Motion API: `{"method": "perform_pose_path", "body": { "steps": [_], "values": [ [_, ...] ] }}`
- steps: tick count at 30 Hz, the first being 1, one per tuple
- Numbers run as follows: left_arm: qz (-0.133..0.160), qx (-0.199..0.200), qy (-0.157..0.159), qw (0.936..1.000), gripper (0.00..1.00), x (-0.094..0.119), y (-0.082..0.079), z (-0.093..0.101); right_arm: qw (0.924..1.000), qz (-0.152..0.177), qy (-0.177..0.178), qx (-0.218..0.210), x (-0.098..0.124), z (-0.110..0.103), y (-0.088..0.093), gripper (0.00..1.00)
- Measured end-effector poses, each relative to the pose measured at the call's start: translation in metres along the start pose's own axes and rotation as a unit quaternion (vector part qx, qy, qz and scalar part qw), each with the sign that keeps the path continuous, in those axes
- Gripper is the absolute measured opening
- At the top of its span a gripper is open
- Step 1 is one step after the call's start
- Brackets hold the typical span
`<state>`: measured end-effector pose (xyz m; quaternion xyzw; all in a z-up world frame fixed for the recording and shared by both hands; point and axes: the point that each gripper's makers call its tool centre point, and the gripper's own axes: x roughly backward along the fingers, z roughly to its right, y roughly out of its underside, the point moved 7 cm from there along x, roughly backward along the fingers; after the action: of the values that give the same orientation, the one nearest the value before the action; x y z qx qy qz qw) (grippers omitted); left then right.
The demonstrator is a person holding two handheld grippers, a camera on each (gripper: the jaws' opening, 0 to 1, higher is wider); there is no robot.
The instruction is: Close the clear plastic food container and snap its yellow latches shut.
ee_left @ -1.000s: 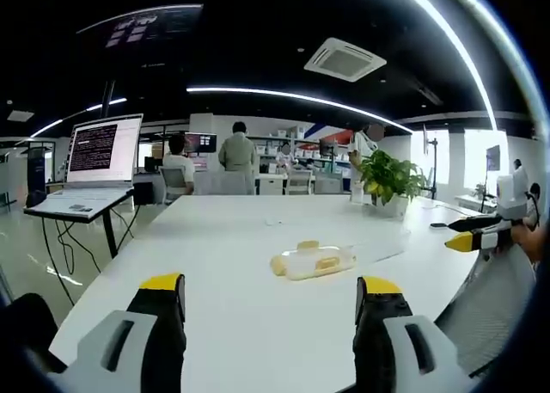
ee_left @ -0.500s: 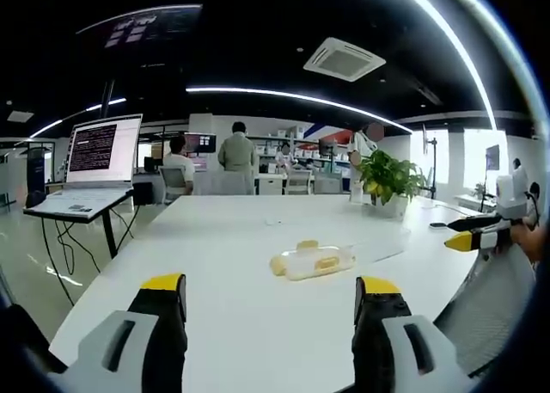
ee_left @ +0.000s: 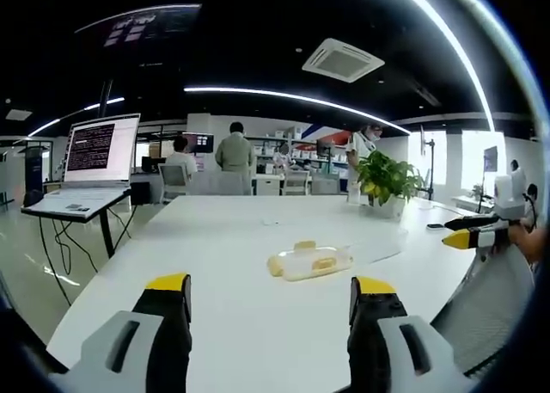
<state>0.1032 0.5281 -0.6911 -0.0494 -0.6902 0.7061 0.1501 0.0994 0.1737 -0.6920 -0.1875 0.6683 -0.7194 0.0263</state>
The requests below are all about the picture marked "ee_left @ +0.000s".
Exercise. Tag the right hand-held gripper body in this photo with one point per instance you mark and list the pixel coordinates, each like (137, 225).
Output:
(511, 195)

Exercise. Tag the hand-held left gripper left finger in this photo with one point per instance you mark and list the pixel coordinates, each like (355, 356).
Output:
(129, 341)

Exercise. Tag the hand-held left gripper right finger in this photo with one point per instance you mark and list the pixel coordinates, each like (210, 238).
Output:
(399, 345)

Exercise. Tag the clear bag with bread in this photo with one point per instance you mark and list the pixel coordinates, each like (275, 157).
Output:
(309, 264)

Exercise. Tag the small yellow plastic buckle part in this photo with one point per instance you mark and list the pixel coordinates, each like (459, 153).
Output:
(304, 245)

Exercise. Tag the person's right hand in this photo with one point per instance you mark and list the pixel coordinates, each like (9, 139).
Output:
(527, 242)

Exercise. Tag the black phone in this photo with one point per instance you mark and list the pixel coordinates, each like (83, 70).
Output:
(435, 226)

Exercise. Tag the grey mesh office chair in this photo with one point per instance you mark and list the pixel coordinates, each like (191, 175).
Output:
(485, 307)

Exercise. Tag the black tripod stand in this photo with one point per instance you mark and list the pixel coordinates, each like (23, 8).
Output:
(429, 165)

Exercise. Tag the green potted plant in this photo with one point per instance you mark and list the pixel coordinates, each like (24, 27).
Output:
(389, 178)

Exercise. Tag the clear plastic bottle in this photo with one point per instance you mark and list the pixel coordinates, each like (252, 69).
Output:
(353, 193)

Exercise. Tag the side table with black legs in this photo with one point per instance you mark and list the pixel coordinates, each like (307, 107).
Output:
(77, 212)

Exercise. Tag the black box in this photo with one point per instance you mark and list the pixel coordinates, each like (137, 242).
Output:
(140, 193)

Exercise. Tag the curved ceiling light strip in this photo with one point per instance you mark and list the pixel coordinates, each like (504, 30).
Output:
(455, 49)

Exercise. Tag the white office chair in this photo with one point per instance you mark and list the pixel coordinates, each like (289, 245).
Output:
(296, 183)
(174, 181)

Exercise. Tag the shelf with white boxes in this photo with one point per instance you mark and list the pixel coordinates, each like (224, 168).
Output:
(309, 150)

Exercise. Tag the white open laptop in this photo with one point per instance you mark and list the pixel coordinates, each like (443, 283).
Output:
(94, 161)

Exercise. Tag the dark standing banner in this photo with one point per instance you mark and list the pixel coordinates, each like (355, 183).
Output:
(34, 169)

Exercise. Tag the ceiling air conditioner vent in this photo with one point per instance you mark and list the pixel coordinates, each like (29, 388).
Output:
(343, 60)

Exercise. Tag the long ceiling light strip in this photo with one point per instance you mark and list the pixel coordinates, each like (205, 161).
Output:
(301, 98)

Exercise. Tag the dark computer monitor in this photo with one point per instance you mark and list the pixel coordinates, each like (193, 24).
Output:
(201, 143)

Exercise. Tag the ceiling hung screen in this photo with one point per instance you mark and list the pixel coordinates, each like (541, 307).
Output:
(142, 23)

